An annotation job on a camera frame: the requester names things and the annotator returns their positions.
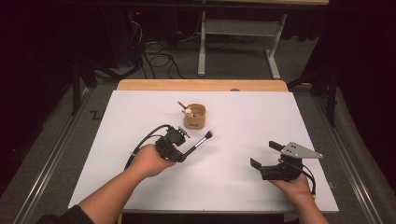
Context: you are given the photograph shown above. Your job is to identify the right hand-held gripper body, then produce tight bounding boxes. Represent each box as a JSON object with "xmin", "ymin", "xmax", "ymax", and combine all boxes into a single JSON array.
[{"xmin": 260, "ymin": 141, "xmax": 324, "ymax": 183}]

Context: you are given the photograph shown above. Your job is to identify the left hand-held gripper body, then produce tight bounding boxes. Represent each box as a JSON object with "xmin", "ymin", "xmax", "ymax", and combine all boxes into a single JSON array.
[{"xmin": 154, "ymin": 125, "xmax": 191, "ymax": 163}]

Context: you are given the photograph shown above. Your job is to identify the black makeup brush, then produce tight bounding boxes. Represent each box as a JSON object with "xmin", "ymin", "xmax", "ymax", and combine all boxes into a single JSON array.
[{"xmin": 182, "ymin": 130, "xmax": 214, "ymax": 157}]

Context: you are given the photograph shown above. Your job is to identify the tan bear brush holder cup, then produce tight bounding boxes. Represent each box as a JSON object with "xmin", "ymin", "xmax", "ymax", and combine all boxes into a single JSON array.
[{"xmin": 181, "ymin": 103, "xmax": 207, "ymax": 131}]

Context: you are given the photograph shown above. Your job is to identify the thin black copper-ferrule brush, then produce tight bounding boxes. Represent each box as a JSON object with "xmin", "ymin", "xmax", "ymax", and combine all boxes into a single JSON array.
[{"xmin": 177, "ymin": 100, "xmax": 196, "ymax": 118}]

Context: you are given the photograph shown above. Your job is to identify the person's left hand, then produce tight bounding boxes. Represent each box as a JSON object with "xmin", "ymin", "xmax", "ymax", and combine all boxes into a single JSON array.
[{"xmin": 128, "ymin": 143, "xmax": 177, "ymax": 179}]

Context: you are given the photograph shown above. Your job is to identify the person's right hand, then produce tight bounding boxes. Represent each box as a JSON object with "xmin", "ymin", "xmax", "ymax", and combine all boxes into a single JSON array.
[{"xmin": 269, "ymin": 173, "xmax": 315, "ymax": 202}]

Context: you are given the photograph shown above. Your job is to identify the white board sheet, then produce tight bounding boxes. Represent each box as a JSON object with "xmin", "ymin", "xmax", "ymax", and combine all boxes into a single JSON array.
[{"xmin": 67, "ymin": 90, "xmax": 340, "ymax": 215}]

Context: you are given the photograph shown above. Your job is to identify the wooden table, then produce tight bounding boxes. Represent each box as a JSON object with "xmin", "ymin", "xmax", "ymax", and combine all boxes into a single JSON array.
[{"xmin": 116, "ymin": 78, "xmax": 290, "ymax": 93}]

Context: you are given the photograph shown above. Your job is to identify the black metal stand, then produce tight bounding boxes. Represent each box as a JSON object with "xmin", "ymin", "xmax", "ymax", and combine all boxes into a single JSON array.
[
  {"xmin": 287, "ymin": 65, "xmax": 341, "ymax": 128},
  {"xmin": 70, "ymin": 57, "xmax": 98, "ymax": 117}
]

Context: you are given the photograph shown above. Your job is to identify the person's dark sleeve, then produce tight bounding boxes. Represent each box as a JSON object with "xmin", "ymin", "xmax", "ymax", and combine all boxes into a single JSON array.
[{"xmin": 36, "ymin": 203, "xmax": 95, "ymax": 224}]

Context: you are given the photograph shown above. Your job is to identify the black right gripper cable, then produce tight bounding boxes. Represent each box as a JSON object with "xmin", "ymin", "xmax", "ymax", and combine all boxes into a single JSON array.
[{"xmin": 292, "ymin": 161, "xmax": 318, "ymax": 201}]

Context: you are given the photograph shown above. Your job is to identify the metal floor rail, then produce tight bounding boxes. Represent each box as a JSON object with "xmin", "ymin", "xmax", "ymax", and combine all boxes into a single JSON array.
[
  {"xmin": 12, "ymin": 88, "xmax": 95, "ymax": 224},
  {"xmin": 313, "ymin": 95, "xmax": 385, "ymax": 224}
]

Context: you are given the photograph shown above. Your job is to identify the black floor cables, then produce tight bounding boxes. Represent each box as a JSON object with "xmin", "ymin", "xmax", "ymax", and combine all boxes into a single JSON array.
[{"xmin": 141, "ymin": 39, "xmax": 187, "ymax": 80}]

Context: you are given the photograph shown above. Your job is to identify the white desk frame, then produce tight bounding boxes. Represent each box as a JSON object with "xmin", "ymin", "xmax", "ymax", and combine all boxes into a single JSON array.
[{"xmin": 197, "ymin": 10, "xmax": 288, "ymax": 80}]

